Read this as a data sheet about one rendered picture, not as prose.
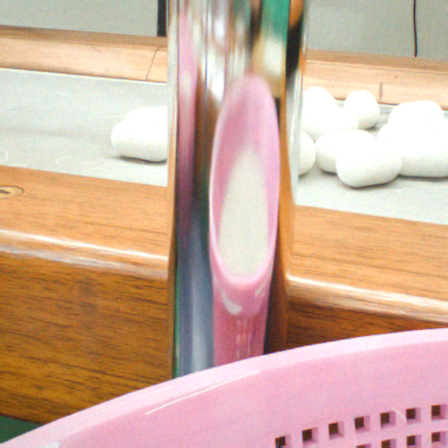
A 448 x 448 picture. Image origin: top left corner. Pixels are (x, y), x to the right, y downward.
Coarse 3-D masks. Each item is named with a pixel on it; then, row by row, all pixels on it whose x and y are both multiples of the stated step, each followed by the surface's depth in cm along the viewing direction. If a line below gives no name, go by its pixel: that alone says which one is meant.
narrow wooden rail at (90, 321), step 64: (0, 192) 18; (64, 192) 18; (128, 192) 19; (0, 256) 15; (64, 256) 15; (128, 256) 15; (320, 256) 15; (384, 256) 15; (0, 320) 16; (64, 320) 16; (128, 320) 15; (320, 320) 14; (384, 320) 13; (0, 384) 17; (64, 384) 16; (128, 384) 16
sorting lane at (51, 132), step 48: (0, 96) 43; (48, 96) 44; (96, 96) 45; (144, 96) 46; (0, 144) 32; (48, 144) 33; (96, 144) 33; (336, 192) 28; (384, 192) 28; (432, 192) 28
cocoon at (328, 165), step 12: (336, 132) 30; (348, 132) 30; (360, 132) 30; (324, 144) 29; (336, 144) 29; (348, 144) 29; (360, 144) 30; (324, 156) 29; (336, 156) 29; (324, 168) 30
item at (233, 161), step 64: (192, 0) 9; (256, 0) 9; (192, 64) 10; (256, 64) 10; (192, 128) 10; (256, 128) 10; (192, 192) 11; (256, 192) 10; (192, 256) 11; (256, 256) 11; (192, 320) 11; (256, 320) 11
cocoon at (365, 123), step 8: (352, 96) 40; (360, 96) 38; (368, 96) 39; (344, 104) 40; (352, 104) 38; (360, 104) 38; (368, 104) 38; (376, 104) 38; (352, 112) 38; (360, 112) 38; (368, 112) 38; (376, 112) 38; (360, 120) 38; (368, 120) 38; (376, 120) 39; (360, 128) 39
